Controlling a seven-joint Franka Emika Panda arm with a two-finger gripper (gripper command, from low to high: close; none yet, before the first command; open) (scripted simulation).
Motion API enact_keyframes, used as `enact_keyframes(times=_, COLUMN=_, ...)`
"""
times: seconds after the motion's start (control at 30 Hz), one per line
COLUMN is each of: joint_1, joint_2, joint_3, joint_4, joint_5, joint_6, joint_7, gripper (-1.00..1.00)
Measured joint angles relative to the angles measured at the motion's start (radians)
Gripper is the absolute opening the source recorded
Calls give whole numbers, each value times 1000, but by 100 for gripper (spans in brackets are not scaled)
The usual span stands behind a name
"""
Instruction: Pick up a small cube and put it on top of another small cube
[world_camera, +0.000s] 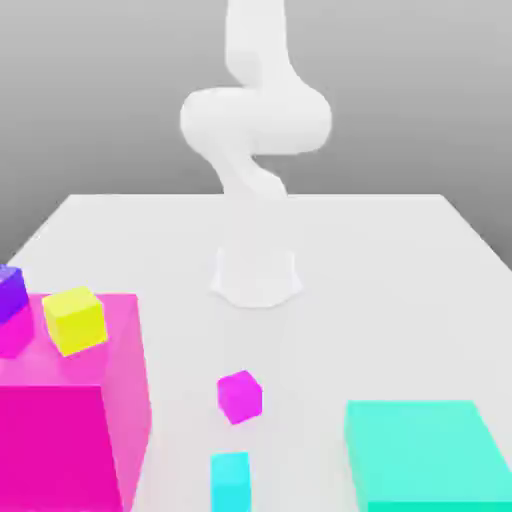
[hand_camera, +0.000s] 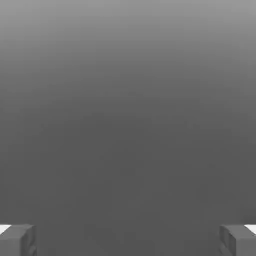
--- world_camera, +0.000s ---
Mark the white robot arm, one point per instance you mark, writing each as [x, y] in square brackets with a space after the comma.
[256, 120]

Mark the large pink box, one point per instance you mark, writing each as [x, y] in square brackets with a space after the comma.
[56, 440]

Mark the small magenta cube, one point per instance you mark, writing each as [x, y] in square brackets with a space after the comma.
[240, 398]
[12, 338]

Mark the large turquoise box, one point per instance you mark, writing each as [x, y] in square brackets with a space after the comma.
[428, 452]

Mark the small cyan cube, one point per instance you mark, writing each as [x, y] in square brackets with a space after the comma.
[230, 482]

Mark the small purple cube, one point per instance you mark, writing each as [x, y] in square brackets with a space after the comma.
[10, 292]

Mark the small yellow cube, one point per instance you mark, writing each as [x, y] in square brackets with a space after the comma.
[76, 322]

